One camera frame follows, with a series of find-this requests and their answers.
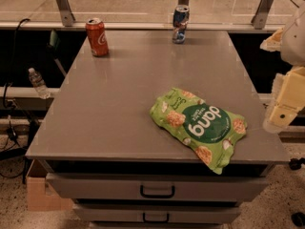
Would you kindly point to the green rice chip bag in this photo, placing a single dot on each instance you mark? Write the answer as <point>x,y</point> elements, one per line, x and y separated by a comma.
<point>209,131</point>

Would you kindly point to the clear plastic water bottle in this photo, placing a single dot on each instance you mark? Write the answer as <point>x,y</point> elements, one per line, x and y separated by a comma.
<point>38,83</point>

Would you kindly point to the grey drawer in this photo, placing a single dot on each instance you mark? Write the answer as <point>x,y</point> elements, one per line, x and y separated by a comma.
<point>155,213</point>
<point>156,187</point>

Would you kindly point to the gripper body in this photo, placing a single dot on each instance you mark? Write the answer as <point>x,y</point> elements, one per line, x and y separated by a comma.
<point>294,42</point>

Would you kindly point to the right metal bracket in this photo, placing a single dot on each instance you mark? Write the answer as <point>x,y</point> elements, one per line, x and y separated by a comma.
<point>260,18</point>

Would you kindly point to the black caster wheel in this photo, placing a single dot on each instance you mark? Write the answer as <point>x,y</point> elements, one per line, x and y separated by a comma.
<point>295,164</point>

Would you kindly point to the left metal bracket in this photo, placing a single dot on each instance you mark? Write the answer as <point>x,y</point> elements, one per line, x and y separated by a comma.
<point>66,14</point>

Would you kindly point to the blue crushed soda can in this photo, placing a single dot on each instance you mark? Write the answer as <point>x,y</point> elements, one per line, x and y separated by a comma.
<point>180,22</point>

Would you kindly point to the cardboard box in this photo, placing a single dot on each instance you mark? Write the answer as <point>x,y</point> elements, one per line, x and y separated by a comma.
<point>41,197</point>

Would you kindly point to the grey upper drawer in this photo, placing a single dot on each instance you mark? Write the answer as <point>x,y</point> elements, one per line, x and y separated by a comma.
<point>156,187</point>

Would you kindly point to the orange soda can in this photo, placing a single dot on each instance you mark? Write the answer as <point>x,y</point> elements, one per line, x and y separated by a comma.
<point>97,37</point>

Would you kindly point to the grey lower drawer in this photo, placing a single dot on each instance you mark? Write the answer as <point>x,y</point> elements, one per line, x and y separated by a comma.
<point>155,213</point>

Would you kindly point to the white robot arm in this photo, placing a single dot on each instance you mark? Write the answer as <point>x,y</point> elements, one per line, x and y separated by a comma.
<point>289,40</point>

